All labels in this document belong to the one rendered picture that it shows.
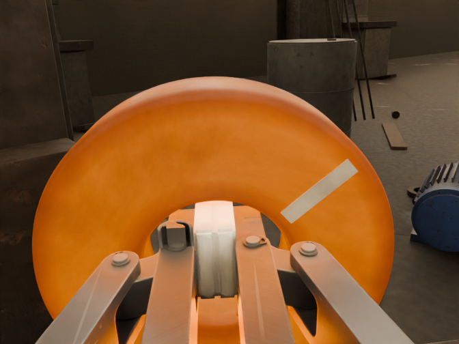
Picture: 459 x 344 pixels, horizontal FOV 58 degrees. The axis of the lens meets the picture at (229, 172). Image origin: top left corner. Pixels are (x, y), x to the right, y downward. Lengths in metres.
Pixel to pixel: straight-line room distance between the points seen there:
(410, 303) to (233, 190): 1.60
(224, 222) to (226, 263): 0.01
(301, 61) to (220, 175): 2.48
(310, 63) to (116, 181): 2.49
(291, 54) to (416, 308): 1.61
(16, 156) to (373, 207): 0.38
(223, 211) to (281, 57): 2.54
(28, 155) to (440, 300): 1.57
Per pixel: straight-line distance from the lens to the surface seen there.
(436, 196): 1.92
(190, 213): 0.18
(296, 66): 2.64
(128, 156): 0.16
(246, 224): 0.17
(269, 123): 0.15
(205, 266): 0.15
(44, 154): 0.47
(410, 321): 1.66
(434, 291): 1.84
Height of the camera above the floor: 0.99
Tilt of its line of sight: 20 degrees down
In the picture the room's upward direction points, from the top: 2 degrees counter-clockwise
